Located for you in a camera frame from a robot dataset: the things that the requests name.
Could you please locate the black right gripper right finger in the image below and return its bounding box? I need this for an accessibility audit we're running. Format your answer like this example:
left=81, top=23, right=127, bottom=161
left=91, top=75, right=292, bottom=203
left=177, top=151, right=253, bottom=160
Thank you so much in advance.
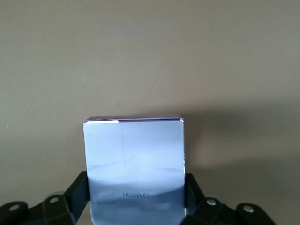
left=180, top=173, right=275, bottom=225

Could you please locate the brown table cover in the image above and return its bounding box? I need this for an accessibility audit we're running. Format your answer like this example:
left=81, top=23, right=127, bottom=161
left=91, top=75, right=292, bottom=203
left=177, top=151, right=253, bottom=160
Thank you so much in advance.
left=0, top=0, right=300, bottom=225

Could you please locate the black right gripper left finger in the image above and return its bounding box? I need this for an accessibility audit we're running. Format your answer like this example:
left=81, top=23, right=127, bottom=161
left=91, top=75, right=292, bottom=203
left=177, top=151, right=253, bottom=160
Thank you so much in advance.
left=0, top=171, right=91, bottom=225

